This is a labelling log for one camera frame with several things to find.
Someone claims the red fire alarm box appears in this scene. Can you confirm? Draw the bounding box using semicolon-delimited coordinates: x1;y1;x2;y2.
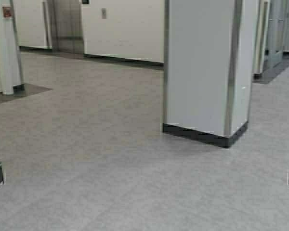
2;6;12;18

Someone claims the stainless steel elevator door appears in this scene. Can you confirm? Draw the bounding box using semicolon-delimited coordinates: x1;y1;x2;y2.
53;0;84;54

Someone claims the glass door far right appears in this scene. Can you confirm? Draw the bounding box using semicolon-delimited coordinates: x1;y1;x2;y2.
264;0;288;71

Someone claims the grey metal door frame post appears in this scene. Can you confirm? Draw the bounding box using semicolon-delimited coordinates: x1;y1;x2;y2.
0;0;24;95

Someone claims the elevator call button panel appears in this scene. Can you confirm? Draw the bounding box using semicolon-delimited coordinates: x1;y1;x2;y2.
101;8;106;19

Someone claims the white square pillar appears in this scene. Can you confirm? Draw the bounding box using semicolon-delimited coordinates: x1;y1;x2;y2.
162;0;259;148

